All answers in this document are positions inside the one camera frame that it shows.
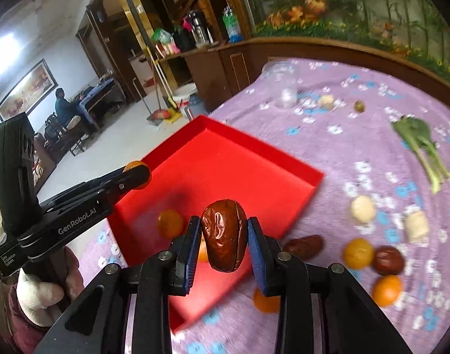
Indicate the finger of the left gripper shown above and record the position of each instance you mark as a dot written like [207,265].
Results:
[132,178]

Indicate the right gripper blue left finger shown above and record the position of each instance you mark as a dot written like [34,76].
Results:
[185,249]

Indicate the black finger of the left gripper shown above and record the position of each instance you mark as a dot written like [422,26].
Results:
[76,197]

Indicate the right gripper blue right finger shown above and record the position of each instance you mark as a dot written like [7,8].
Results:
[264,251]

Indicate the orange mandarin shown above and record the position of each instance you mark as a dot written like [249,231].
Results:
[169,224]
[358,254]
[386,290]
[266,304]

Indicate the dark red jujube date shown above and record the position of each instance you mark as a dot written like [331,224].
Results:
[225,231]

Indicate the round white banana chunk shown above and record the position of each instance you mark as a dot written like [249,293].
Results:
[363,209]

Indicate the round red jujube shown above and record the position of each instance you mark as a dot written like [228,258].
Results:
[388,261]

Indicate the square white banana chunk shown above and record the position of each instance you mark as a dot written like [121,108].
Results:
[416,226]

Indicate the white gloved left hand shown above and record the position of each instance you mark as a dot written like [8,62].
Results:
[39,300]

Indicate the wooden chair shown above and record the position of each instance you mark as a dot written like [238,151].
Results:
[60,139]

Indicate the red broom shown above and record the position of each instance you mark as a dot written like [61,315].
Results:
[167,109]

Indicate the red shallow tray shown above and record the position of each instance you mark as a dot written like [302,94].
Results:
[203,162]

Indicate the seated person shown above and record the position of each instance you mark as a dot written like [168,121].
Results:
[66,111]

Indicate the blue covered desk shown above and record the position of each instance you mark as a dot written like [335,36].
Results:
[106,92]

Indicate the grey thermos jug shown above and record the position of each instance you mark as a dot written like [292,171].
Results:
[195,107]

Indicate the white plastic bucket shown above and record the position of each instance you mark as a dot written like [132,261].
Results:
[182,95]

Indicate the framed landscape painting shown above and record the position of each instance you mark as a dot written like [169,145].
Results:
[30,90]

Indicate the dark thermos flask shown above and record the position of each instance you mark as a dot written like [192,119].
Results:
[199,28]

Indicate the small pale banana piece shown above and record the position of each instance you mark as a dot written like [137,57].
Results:
[327,102]

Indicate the purple floral tablecloth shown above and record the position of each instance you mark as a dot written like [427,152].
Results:
[359,155]

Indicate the green label water bottle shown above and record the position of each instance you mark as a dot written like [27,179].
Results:
[232,26]

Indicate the clear plastic cup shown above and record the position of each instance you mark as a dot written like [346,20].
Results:
[282,75]

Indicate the green olive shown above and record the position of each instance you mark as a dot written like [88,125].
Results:
[359,106]

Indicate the green bok choy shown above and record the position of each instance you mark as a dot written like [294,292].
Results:
[417,135]

